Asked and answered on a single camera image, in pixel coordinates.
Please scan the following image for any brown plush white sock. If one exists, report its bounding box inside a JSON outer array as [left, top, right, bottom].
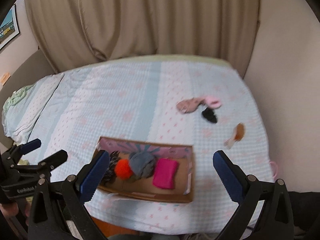
[[224, 123, 246, 149]]

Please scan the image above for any blue checkered floral bedspread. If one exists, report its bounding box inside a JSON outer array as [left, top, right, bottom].
[[1, 58, 273, 235]]

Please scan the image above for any black white patterned scrunchie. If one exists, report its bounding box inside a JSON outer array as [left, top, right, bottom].
[[101, 151, 121, 185]]

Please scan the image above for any grey blue fluffy item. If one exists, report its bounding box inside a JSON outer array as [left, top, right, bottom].
[[129, 152, 156, 180]]

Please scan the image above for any pink fluffy wristband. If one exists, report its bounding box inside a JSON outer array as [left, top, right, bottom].
[[204, 95, 222, 109]]

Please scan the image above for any green blanket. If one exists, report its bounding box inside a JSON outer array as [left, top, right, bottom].
[[3, 85, 34, 112]]

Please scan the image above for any orange fluffy pompom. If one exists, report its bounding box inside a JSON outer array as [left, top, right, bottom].
[[114, 159, 133, 180]]

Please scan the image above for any pink round mirror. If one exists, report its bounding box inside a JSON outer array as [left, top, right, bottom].
[[270, 161, 278, 180]]

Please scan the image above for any framed wall picture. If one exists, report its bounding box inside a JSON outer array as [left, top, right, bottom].
[[0, 4, 20, 50]]

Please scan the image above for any person's left hand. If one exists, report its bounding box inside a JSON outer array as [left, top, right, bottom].
[[0, 202, 31, 218]]

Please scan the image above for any cardboard box tray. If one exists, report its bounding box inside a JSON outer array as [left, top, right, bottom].
[[95, 137, 195, 203]]

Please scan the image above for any beige pink fabric mask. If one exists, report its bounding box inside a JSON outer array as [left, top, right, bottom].
[[176, 97, 205, 114]]

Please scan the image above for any magenta cloth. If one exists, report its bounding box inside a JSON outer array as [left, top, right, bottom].
[[152, 158, 179, 190]]

